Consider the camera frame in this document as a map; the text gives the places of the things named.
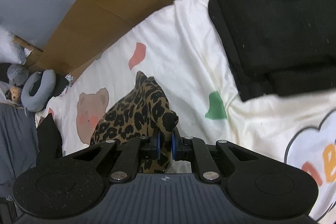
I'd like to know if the leopard print garment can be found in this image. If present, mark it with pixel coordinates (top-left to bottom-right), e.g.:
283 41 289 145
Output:
89 71 179 173

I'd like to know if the grey neck pillow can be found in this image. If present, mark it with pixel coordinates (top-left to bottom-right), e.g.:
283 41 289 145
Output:
21 69 56 113

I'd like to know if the brown cardboard box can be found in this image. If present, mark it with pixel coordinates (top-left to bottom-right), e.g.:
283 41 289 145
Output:
28 0 175 79

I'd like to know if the black garment on pile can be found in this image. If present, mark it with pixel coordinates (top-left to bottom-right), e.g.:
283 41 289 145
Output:
37 113 63 166

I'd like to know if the cream bear print blanket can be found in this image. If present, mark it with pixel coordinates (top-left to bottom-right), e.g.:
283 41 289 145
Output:
35 0 335 223

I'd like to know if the small plush toy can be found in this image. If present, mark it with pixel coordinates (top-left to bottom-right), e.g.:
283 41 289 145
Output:
5 86 22 104

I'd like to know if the folded black clothes stack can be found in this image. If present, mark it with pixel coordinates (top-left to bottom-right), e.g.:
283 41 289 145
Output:
208 0 335 101

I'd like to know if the black flat cloth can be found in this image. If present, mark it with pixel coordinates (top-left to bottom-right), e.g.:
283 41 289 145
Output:
52 73 69 97

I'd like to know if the white pillow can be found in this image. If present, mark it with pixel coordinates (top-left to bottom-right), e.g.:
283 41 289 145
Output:
0 27 26 65

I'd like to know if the crumpled plastic bag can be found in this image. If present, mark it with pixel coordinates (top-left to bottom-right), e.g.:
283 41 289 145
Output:
7 64 29 86

